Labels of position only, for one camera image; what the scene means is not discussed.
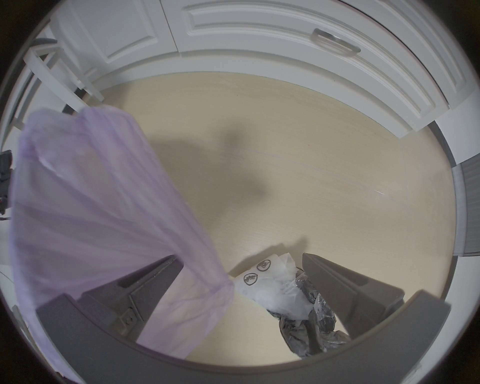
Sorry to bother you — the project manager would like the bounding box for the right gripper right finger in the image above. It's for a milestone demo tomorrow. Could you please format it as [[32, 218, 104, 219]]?
[[302, 253, 405, 342]]

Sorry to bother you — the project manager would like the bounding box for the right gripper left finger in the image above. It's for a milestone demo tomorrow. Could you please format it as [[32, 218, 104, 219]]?
[[80, 255, 184, 341]]

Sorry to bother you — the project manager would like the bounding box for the black plastic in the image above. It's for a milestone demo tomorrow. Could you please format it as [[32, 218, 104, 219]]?
[[277, 268, 352, 358]]

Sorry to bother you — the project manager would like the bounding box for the purple plastic bag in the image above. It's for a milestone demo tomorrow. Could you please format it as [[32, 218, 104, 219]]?
[[8, 106, 236, 380]]

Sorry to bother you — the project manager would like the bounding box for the clear printed wrapper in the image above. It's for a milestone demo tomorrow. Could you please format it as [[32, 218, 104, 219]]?
[[228, 253, 314, 320]]

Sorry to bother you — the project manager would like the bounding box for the white chair with grey cushions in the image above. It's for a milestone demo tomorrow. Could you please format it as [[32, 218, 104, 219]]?
[[10, 35, 105, 126]]

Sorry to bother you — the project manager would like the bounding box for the white wardrobe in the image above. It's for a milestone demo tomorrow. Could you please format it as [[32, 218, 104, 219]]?
[[48, 0, 474, 138]]

